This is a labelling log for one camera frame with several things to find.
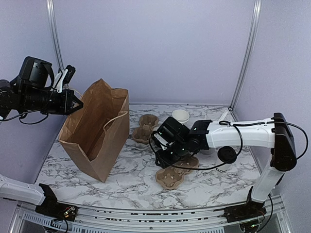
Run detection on right aluminium corner post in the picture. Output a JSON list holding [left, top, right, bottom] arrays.
[[230, 0, 262, 111]]

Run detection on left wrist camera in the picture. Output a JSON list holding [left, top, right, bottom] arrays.
[[53, 65, 76, 93]]

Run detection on brown cardboard cup carrier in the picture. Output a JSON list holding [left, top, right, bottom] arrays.
[[132, 114, 159, 145]]

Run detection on white plastic stirrers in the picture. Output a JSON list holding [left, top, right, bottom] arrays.
[[218, 111, 228, 121]]

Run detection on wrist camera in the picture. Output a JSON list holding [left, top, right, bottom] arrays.
[[53, 65, 76, 93], [153, 116, 190, 149]]

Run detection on brown paper takeout bag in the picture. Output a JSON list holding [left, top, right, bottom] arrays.
[[59, 79, 130, 183]]

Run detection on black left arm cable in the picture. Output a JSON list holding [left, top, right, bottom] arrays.
[[0, 80, 64, 125]]

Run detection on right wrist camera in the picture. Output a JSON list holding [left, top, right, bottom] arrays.
[[153, 116, 190, 149]]

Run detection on left aluminium corner post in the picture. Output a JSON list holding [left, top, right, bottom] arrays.
[[46, 0, 64, 69]]

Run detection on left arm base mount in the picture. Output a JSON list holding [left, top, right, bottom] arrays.
[[35, 183, 78, 221]]

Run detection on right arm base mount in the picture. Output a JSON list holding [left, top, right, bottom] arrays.
[[224, 189, 267, 223]]

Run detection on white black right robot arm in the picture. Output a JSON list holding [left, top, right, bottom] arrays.
[[152, 113, 298, 217]]

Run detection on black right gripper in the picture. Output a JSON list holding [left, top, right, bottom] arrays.
[[155, 140, 189, 169]]

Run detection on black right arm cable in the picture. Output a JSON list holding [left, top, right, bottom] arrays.
[[148, 121, 308, 170]]

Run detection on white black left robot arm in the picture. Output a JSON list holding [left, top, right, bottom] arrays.
[[0, 56, 84, 216]]

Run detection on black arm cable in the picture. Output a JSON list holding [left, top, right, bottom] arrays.
[[0, 80, 64, 125], [148, 121, 308, 170]]

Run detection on white paper coffee cup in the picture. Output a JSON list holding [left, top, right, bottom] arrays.
[[216, 164, 231, 174]]

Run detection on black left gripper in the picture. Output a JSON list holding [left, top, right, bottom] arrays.
[[18, 86, 83, 114]]

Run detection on black plastic cup lid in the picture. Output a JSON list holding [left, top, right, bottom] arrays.
[[217, 146, 237, 164]]

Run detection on aluminium corner post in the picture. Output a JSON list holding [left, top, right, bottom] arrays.
[[46, 0, 64, 69], [230, 0, 262, 111]]

